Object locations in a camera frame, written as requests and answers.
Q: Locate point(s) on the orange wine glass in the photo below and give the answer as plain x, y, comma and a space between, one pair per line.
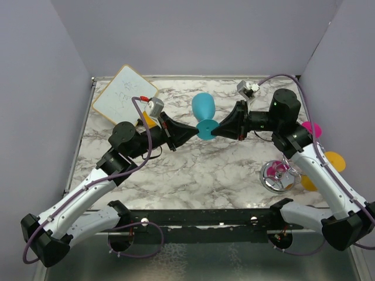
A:
335, 159
150, 123

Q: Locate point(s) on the white dry-erase board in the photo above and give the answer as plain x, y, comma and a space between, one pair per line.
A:
114, 102

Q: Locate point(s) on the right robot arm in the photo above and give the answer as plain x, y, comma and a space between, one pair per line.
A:
349, 217

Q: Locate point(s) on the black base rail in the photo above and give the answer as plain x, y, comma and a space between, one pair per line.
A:
202, 225

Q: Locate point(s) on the chrome wine glass rack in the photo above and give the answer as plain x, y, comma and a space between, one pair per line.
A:
279, 176

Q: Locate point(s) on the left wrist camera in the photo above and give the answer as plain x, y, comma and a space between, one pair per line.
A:
154, 106

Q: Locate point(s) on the blue wine glass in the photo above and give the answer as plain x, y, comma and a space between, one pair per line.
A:
204, 110

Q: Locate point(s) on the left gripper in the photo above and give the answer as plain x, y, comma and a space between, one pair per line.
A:
174, 131

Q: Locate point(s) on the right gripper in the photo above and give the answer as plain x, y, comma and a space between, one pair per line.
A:
235, 125

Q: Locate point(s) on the pink wine glass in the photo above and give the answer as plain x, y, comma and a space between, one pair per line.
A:
312, 128

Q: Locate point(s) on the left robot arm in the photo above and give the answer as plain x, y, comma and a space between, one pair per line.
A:
50, 235

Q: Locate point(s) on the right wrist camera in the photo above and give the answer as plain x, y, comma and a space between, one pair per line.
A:
247, 90

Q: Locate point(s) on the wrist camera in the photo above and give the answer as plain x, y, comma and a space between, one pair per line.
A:
154, 106
247, 90

